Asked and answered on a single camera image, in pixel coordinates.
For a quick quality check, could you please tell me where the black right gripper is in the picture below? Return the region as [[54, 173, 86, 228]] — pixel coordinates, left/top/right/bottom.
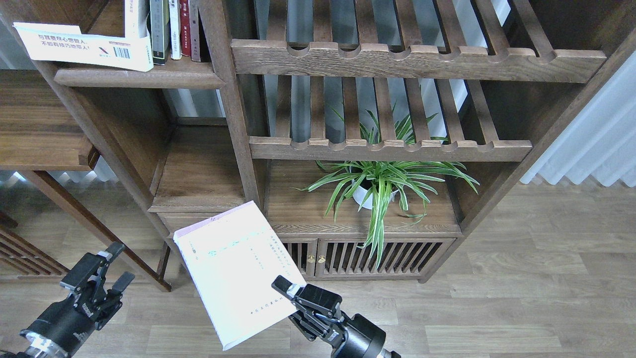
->
[[272, 275, 388, 358]]

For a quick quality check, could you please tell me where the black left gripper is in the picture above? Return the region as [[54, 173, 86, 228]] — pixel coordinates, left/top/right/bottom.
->
[[19, 242, 136, 358]]

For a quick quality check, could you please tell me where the pale purple book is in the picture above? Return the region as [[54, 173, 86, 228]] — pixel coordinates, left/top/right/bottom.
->
[[173, 202, 307, 351]]

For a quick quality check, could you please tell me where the large white book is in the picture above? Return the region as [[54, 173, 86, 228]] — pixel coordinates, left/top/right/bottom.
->
[[13, 0, 153, 71]]

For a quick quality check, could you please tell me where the yellow and grey book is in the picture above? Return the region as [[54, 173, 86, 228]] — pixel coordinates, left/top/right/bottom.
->
[[149, 0, 170, 66]]

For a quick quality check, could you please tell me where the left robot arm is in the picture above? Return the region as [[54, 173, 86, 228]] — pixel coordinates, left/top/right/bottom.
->
[[1, 242, 135, 358]]

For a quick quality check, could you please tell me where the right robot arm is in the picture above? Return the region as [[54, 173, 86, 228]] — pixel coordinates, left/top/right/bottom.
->
[[272, 275, 400, 358]]

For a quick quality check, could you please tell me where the white plant pot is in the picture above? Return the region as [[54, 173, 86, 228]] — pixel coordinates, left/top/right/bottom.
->
[[350, 179, 398, 210]]

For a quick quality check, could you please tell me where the green spider plant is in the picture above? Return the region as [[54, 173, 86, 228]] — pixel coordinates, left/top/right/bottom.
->
[[304, 161, 479, 266]]

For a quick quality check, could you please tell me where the wooden side table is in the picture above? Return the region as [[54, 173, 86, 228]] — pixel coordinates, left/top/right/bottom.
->
[[0, 69, 171, 292]]

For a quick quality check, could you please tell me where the dark wooden bookshelf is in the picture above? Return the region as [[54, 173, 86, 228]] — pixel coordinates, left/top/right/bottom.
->
[[0, 0, 636, 294]]

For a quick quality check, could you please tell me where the red upright book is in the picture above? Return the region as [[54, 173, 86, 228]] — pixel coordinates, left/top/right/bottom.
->
[[179, 0, 191, 57]]

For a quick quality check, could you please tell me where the white upright book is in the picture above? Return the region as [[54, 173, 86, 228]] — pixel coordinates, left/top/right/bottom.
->
[[168, 0, 182, 60]]

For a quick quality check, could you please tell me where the grey upright book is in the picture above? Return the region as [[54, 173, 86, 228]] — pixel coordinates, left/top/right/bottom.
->
[[188, 0, 202, 63]]

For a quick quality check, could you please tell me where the white curtain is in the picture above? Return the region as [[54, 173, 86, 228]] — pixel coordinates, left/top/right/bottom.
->
[[521, 54, 636, 187]]

